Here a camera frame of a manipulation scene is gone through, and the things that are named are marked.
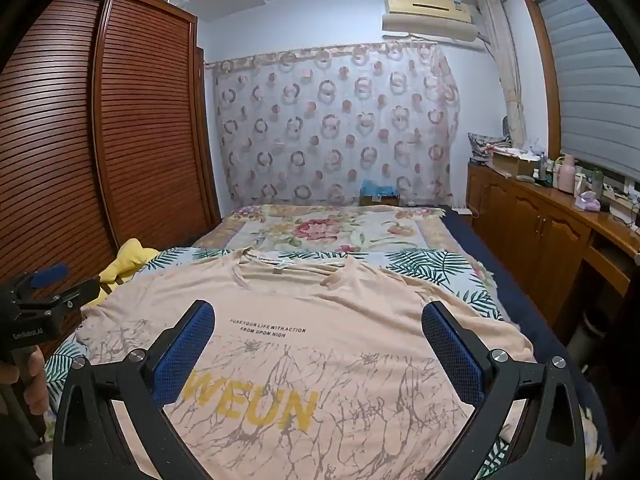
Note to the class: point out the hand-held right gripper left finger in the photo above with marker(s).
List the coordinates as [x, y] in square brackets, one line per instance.
[185, 355]

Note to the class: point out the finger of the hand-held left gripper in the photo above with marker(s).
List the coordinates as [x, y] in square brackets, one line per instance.
[50, 276]
[80, 291]

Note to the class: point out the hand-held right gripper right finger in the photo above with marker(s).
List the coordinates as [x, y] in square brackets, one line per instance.
[452, 355]

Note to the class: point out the peach printed T-shirt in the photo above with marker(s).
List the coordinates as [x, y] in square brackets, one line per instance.
[320, 370]

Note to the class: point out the person's left hand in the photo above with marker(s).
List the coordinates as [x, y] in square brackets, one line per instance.
[32, 380]

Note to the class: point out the yellow plush toy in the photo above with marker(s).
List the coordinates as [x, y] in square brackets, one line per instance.
[127, 262]

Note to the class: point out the leaf print blanket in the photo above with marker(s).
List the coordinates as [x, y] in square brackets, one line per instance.
[440, 265]

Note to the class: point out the grey bin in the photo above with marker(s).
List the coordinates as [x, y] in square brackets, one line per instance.
[586, 332]

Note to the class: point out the wooden cabinet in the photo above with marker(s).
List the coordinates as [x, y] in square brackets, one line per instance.
[525, 230]

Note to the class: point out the brown louvered wardrobe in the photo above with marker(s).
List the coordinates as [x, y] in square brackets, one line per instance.
[140, 135]

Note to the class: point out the blue cloth on box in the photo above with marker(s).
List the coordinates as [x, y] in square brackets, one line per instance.
[377, 190]

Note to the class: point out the floral blanket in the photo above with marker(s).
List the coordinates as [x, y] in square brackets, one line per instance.
[320, 230]

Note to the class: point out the cardboard box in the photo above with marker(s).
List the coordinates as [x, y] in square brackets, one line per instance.
[512, 164]

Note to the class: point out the pink tissue pack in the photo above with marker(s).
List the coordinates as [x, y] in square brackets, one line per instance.
[587, 201]

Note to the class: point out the floral cushion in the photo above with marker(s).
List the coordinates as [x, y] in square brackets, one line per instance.
[482, 145]

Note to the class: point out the pink bottle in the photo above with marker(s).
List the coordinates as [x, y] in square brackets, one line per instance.
[566, 175]

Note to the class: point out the green bottle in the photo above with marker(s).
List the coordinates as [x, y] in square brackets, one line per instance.
[598, 182]

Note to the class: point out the circle patterned curtain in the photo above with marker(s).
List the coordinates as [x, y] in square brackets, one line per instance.
[325, 125]

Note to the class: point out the white tied curtain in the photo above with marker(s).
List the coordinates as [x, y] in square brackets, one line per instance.
[510, 85]

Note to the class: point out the clear storage box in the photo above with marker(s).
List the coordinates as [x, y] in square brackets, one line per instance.
[172, 1]

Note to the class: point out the grey window blind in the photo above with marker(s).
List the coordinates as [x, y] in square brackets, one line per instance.
[590, 85]

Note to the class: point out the wall air conditioner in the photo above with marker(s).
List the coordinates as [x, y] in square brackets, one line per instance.
[430, 15]

